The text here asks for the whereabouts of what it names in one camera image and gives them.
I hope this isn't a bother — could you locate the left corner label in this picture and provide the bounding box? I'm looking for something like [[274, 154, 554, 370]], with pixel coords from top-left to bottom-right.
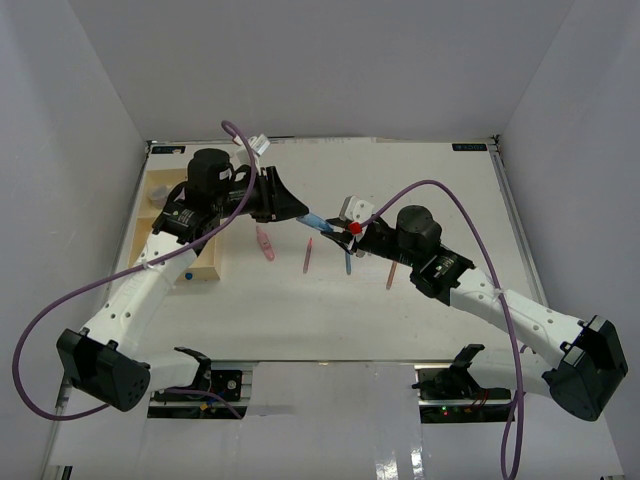
[[150, 145, 186, 155]]

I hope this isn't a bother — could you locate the blue highlighter pen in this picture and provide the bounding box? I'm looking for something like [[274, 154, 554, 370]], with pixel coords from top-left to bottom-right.
[[296, 213, 334, 233]]

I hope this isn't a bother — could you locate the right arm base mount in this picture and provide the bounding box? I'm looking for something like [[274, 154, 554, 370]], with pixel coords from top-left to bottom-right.
[[411, 344, 514, 425]]

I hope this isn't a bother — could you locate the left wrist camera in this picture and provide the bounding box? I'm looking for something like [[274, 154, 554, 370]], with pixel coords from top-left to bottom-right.
[[233, 134, 271, 158]]

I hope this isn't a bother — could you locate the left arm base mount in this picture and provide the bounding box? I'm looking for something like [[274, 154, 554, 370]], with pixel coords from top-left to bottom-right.
[[145, 347, 255, 420]]

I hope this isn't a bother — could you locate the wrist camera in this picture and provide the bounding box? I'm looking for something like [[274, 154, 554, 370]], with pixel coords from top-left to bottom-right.
[[233, 134, 271, 158], [339, 196, 374, 225]]

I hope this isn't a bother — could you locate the right corner label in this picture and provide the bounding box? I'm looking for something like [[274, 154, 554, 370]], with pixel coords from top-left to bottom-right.
[[452, 143, 488, 152]]

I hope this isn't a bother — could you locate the cream compartment organizer tray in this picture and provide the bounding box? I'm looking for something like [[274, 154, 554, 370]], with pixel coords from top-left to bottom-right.
[[128, 168, 226, 284]]

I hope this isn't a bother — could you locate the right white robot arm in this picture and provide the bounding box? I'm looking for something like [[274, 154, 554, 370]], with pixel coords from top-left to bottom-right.
[[327, 205, 628, 421]]

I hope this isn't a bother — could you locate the purple marker red tip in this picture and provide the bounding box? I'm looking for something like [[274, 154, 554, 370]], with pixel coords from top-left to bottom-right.
[[302, 237, 313, 274]]

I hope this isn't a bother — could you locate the aluminium frame rail right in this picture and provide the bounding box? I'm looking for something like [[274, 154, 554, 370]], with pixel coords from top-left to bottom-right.
[[487, 135, 549, 308]]

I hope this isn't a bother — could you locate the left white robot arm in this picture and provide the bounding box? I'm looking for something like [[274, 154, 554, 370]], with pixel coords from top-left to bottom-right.
[[56, 148, 309, 412]]

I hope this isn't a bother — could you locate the pink highlighter pen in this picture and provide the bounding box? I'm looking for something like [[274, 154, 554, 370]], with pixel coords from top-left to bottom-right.
[[256, 226, 275, 261]]

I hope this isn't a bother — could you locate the orange brown marker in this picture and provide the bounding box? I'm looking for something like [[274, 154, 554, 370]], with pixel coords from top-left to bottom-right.
[[385, 261, 398, 290]]

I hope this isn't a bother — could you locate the clear round container left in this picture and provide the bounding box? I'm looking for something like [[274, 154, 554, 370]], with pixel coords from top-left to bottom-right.
[[147, 185, 170, 209]]

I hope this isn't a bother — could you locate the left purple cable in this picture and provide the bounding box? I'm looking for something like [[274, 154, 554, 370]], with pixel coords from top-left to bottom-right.
[[11, 119, 261, 420]]

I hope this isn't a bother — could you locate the corner label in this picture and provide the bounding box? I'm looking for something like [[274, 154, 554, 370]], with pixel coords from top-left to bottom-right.
[[452, 143, 488, 152], [150, 145, 186, 155]]

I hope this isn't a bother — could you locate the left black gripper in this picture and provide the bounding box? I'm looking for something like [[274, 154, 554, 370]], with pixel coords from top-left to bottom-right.
[[214, 167, 310, 224]]

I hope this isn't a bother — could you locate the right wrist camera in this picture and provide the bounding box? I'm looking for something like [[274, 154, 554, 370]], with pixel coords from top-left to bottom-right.
[[339, 196, 374, 225]]

